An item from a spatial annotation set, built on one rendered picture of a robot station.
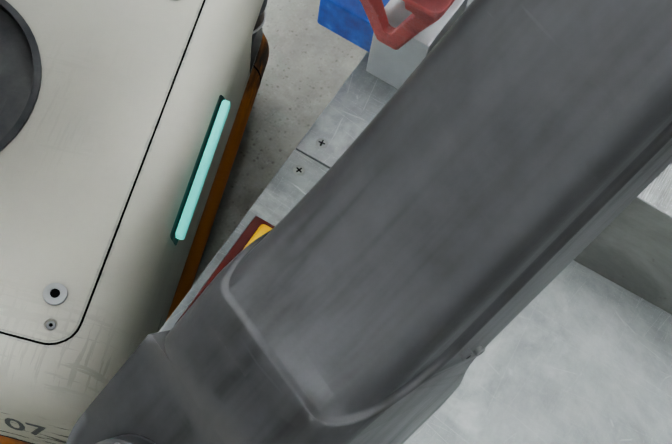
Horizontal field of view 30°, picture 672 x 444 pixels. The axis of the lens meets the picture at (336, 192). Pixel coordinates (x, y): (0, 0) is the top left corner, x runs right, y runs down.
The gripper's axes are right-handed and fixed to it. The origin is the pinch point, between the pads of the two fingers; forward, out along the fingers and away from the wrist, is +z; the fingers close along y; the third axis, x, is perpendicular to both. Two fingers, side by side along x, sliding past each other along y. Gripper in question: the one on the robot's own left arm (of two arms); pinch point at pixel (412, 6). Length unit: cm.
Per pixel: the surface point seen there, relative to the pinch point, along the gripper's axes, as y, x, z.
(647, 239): -6.7, -18.4, -0.7
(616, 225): -6.7, -16.7, -0.5
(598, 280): -6.9, -17.4, 4.9
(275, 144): 35, 27, 84
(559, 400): -14.7, -18.8, 5.1
